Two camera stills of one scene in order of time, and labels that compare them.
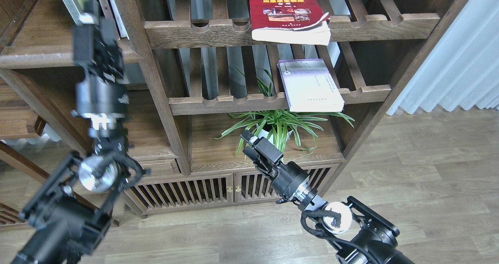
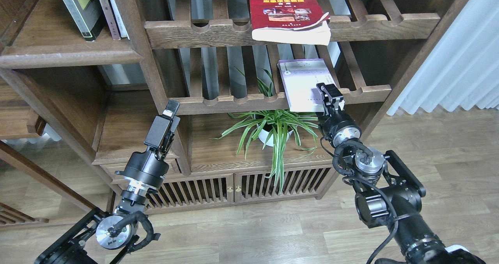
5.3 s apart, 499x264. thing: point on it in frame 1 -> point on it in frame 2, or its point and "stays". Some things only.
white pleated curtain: x=463 y=65 stays
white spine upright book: x=121 y=26 stays
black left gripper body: x=101 y=93 -> x=144 y=167
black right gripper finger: x=264 y=155 -> x=331 y=96
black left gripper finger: x=83 y=42 -> x=161 y=134
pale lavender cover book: x=309 y=86 stays
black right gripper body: x=291 y=181 -> x=338 y=128
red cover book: x=294 y=16 stays
